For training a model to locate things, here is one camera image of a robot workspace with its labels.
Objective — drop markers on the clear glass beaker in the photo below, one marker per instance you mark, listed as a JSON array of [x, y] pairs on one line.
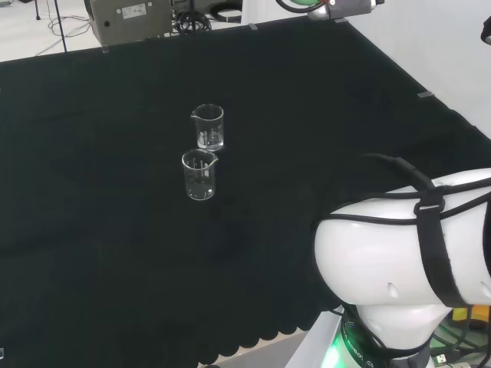
[[198, 178], [209, 128]]

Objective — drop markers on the black bench cloth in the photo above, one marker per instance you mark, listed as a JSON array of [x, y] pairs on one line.
[[115, 230]]

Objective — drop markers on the grey metal equipment box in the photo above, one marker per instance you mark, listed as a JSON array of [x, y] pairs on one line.
[[126, 19]]

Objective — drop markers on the black tripod pole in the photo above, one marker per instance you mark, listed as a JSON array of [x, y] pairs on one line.
[[61, 27]]

